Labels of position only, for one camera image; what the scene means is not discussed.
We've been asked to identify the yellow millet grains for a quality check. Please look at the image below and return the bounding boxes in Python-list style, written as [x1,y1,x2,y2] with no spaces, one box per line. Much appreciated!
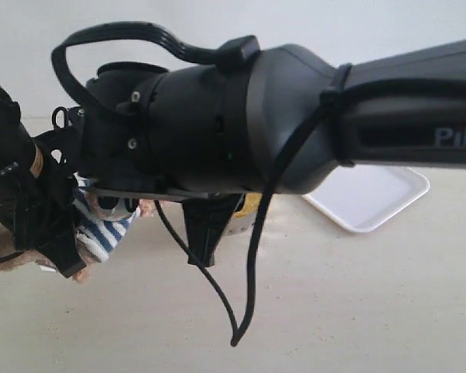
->
[233,193,262,218]

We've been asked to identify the white plastic tray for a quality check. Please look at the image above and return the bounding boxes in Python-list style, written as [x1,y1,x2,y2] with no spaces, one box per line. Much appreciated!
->
[303,166,430,234]

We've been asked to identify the steel bowl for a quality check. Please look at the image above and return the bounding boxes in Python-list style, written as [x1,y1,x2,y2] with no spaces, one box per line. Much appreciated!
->
[224,212,257,235]

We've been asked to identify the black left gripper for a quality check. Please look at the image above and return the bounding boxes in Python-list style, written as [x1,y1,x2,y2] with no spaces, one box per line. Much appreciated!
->
[0,106,86,278]

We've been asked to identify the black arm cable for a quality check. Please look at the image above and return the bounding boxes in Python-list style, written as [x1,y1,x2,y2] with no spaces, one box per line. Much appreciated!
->
[50,21,354,347]
[0,105,78,269]

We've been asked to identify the brown teddy bear striped shirt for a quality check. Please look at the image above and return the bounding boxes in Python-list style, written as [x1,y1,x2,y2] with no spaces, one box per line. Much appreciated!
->
[0,173,158,284]

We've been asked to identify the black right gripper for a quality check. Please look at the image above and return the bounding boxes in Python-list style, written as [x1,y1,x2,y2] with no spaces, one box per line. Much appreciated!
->
[78,62,256,267]

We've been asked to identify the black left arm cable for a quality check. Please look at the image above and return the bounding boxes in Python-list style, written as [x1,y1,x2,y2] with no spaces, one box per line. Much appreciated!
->
[0,105,78,269]

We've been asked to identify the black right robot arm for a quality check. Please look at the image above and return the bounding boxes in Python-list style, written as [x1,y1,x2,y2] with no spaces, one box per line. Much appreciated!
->
[52,36,466,267]

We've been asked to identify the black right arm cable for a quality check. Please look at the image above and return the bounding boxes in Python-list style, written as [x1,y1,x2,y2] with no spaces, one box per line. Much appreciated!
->
[50,21,354,347]

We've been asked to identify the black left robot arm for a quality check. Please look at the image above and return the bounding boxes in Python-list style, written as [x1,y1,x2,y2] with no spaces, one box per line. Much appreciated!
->
[0,86,86,278]

